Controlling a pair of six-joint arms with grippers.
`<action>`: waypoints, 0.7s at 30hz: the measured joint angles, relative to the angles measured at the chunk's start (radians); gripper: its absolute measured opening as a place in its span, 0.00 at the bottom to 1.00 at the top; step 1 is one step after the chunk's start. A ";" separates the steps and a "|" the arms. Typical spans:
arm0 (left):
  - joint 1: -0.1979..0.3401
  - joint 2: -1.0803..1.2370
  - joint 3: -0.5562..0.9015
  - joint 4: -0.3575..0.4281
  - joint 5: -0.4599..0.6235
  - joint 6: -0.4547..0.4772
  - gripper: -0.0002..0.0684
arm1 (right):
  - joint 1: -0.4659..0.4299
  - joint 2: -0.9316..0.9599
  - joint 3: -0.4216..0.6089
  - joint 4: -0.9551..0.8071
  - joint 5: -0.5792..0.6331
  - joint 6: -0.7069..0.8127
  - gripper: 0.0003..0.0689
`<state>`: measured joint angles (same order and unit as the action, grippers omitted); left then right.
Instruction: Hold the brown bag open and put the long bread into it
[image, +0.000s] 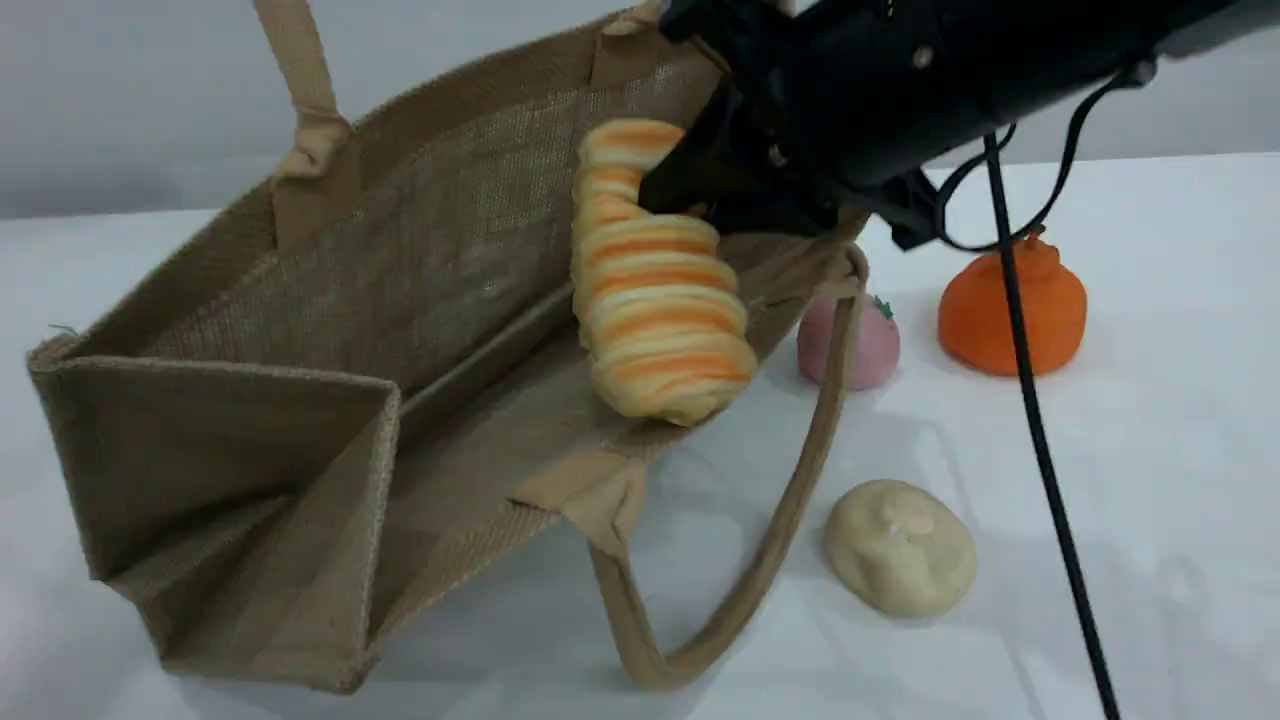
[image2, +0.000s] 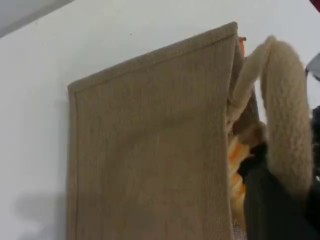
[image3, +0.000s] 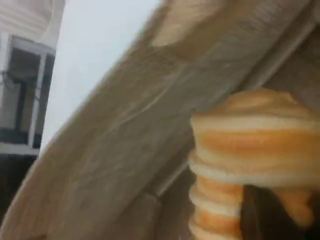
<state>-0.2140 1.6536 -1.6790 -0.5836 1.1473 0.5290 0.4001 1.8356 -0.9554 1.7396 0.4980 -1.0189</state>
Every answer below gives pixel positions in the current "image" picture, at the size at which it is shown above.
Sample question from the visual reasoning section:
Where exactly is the pink toy fruit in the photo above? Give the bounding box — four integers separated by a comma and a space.
797, 293, 901, 393

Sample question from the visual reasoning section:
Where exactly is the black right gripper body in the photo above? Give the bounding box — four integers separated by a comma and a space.
660, 0, 1001, 251

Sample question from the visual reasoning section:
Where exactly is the long black cable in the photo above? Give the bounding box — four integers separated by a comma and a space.
983, 130, 1123, 720

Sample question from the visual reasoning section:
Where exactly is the long orange striped bread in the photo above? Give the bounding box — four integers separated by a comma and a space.
570, 118, 759, 428

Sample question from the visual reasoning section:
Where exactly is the orange toy tangerine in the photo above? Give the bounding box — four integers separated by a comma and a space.
937, 228, 1089, 378

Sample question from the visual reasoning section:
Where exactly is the brown jute tote bag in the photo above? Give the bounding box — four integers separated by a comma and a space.
27, 0, 871, 696

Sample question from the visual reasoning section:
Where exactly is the looped black cable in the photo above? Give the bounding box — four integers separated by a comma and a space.
935, 60, 1159, 253

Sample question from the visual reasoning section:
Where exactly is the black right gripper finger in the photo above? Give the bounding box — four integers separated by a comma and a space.
705, 170, 839, 236
638, 85, 776, 213

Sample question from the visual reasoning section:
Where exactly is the cream round bun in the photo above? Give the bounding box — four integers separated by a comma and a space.
823, 478, 979, 619

